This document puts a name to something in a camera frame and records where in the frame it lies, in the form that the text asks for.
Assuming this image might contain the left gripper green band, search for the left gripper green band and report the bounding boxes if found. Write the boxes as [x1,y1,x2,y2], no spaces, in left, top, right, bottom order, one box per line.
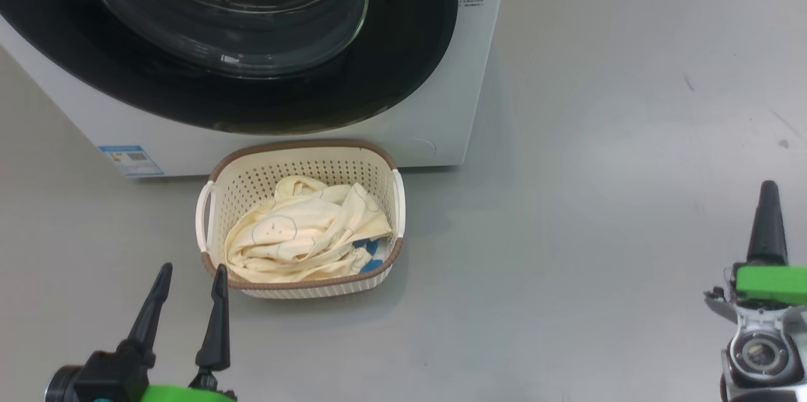
[117,263,237,402]

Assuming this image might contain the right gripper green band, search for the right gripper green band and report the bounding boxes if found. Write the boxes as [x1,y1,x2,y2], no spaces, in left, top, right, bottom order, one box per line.
[704,180,807,321]

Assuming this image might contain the cream yellow garment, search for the cream yellow garment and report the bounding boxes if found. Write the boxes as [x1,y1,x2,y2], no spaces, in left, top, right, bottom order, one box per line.
[224,175,393,264]

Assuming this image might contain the black rimmed glass washer door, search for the black rimmed glass washer door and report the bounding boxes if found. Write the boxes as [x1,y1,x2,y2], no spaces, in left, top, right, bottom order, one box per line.
[0,0,459,135]

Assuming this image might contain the cream perforated laundry basket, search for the cream perforated laundry basket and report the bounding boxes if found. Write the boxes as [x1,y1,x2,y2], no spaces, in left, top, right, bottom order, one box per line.
[195,139,406,299]

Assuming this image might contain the white front-load washing machine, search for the white front-load washing machine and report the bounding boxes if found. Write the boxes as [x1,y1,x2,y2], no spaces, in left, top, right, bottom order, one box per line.
[0,0,513,179]

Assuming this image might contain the blue energy label sticker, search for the blue energy label sticker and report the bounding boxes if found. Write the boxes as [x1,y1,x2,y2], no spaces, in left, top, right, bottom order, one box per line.
[98,145,165,178]

